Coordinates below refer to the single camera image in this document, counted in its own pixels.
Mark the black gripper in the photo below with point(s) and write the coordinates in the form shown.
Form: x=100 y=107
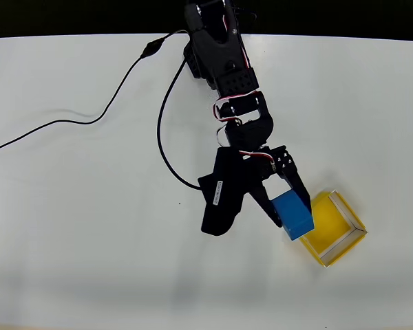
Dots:
x=261 y=169

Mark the blue cube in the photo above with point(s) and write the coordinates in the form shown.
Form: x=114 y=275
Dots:
x=294 y=216

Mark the yellow open box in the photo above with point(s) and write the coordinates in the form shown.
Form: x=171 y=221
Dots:
x=334 y=227

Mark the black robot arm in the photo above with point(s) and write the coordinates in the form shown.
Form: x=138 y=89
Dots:
x=223 y=58

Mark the black camera housing with label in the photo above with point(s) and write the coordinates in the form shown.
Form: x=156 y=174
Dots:
x=223 y=192

